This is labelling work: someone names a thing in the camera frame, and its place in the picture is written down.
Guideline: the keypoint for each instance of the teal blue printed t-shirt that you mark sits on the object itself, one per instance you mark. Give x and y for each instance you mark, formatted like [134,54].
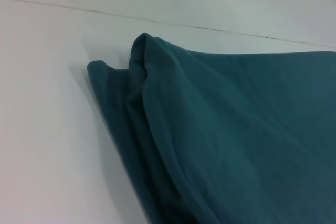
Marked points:
[223,129]

